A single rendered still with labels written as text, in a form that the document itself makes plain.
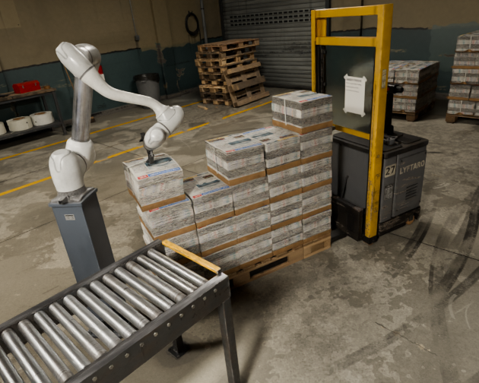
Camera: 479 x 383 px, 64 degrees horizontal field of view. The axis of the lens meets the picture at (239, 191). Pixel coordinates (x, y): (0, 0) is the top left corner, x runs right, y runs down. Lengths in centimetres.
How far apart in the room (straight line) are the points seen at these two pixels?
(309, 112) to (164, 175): 111
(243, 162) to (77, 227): 111
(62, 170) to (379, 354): 209
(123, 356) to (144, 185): 108
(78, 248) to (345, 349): 172
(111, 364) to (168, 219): 114
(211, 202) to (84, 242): 82
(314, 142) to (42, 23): 710
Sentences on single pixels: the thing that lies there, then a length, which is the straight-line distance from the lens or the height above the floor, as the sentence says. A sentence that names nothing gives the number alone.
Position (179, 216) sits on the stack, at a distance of 249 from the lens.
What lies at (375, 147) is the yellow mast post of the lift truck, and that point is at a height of 89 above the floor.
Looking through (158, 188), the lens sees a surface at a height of 96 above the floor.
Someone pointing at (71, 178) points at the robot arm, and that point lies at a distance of 234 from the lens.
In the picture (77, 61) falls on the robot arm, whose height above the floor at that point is 174.
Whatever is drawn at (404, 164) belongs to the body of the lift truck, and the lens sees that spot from 343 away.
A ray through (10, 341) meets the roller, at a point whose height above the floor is 80.
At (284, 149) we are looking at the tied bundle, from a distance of 273.
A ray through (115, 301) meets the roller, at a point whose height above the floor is 80.
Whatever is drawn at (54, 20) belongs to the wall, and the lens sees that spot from 916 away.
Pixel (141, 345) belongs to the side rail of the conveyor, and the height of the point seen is 77.
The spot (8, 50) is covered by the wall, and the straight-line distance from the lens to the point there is 882.
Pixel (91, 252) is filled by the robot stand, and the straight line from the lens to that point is 250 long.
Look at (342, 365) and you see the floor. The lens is 249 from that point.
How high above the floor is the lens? 189
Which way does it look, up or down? 25 degrees down
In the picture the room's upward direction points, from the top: 6 degrees counter-clockwise
